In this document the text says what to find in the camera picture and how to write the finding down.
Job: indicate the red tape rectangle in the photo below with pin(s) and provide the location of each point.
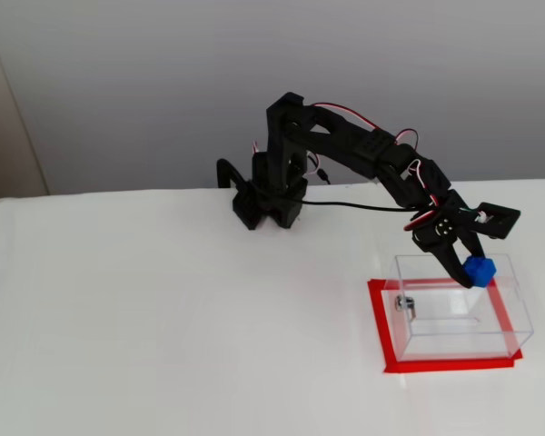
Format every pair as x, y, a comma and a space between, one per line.
449, 367

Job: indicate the black square wrist camera mount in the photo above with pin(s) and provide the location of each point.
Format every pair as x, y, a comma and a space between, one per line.
504, 230

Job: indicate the black table clamp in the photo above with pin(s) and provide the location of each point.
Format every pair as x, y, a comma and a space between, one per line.
222, 170

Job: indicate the silver cam lock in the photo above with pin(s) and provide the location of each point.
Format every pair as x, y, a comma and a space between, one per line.
404, 305

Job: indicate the transparent acrylic box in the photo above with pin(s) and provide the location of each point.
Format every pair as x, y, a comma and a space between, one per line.
458, 336

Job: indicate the blue lego brick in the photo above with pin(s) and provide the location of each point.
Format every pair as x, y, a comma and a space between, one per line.
480, 271

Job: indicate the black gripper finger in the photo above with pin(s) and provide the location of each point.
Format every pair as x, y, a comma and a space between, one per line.
452, 268
473, 247

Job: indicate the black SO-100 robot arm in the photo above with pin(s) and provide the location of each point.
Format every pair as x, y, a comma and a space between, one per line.
345, 141

